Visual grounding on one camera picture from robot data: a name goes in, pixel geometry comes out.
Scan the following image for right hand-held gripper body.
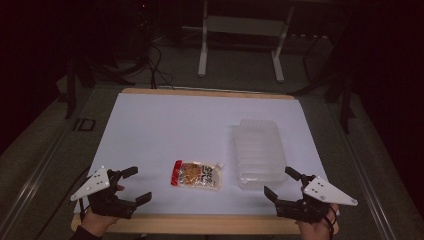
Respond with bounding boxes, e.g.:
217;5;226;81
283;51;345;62
274;173;360;225

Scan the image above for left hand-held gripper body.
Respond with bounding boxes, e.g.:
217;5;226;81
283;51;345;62
69;165;138;220

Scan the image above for clear plastic container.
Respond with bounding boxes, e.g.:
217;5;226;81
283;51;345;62
232;117;290;191

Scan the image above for clear snack packet red edge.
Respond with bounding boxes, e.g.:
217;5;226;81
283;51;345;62
170;159;225;192

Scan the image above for person's right hand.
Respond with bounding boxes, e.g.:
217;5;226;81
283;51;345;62
296;203;341;240

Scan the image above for person's left hand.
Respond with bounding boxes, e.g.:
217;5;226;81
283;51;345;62
79;184;126;238

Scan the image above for white table mat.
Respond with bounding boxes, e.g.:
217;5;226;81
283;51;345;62
73;92;330;216

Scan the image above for wooden table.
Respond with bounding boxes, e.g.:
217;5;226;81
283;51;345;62
70;87;340;235

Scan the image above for black tripod stand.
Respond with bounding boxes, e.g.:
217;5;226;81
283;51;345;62
289;36;357;135
57;49;138;120

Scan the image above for white metal stand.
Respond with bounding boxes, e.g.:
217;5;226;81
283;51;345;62
197;0;296;84

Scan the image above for metal floor rail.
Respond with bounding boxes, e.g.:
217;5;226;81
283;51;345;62
0;123;76;234
339;129;401;240

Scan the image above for black floor bracket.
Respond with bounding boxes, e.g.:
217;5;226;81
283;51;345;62
72;117;97;132

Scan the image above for black floor cables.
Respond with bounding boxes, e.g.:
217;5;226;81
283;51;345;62
145;42;175;91

